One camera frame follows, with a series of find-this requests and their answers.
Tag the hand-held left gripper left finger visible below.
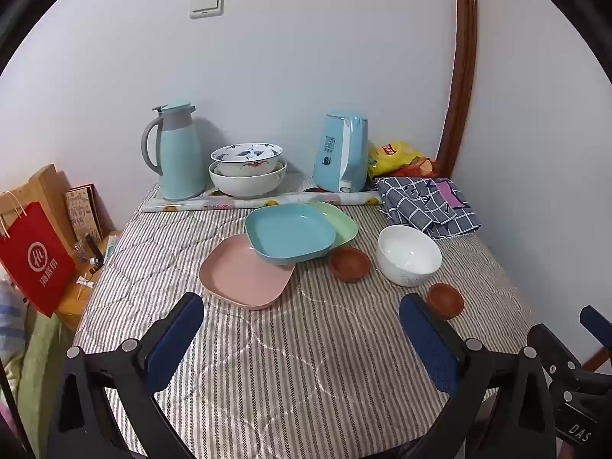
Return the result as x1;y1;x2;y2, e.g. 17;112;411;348
45;291;205;459

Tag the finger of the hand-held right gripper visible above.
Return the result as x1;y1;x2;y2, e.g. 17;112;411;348
527;324;583;384
580;305;612;350

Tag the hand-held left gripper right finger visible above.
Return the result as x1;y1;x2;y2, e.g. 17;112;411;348
398;293;559;459

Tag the small brown bowl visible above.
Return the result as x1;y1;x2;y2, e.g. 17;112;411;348
327;247;373;283
426;282;466;320

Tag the pink square plate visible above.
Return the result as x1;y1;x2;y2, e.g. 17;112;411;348
199;234;297;311

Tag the white bowl with line flowers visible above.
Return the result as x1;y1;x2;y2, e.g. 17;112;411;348
377;225;443;288

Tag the green square plate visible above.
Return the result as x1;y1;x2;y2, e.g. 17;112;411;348
306;201;359;249

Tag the blue square plate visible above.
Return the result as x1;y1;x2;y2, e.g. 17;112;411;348
245;202;337;265

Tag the blue patterned white bowl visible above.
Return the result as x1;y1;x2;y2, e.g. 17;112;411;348
211;142;284;177

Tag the red patterned white bowl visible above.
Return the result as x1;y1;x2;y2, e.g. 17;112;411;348
213;157;286;177

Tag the wooden side table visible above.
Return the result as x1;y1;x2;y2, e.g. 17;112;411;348
52;229;122;330

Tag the small black item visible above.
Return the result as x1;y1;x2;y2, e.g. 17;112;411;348
83;234;106;269

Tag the striped quilted table cover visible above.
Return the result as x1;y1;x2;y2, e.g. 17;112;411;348
72;172;541;459

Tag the grey checked folded cloth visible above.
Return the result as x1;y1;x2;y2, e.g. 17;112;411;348
374;176;482;241

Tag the green cloth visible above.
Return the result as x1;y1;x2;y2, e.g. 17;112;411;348
10;306;77;441

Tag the fruit print paper roll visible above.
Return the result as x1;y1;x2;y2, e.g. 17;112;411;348
142;189;383;214

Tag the patterned brown book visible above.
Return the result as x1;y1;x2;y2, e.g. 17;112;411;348
64;182;103;244

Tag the red paper bag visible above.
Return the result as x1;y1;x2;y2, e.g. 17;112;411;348
0;201;77;319

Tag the large plain white bowl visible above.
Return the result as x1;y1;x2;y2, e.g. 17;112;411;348
208;159;288;199

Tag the red snack bag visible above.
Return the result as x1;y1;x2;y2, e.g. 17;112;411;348
392;157;439;180

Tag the teal thermos jug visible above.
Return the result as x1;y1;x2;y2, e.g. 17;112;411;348
142;100;209;202

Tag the yellow snack bag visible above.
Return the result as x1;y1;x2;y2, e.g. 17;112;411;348
367;141;426;177

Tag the brown kraft paper bag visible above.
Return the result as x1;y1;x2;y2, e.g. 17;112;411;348
0;163;80;249

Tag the teal electric kettle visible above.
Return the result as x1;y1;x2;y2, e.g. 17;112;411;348
313;111;370;193

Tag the brown wooden door frame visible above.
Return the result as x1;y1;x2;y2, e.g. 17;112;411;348
436;0;480;177

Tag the white wall light switch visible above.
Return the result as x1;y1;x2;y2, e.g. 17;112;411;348
189;0;225;20

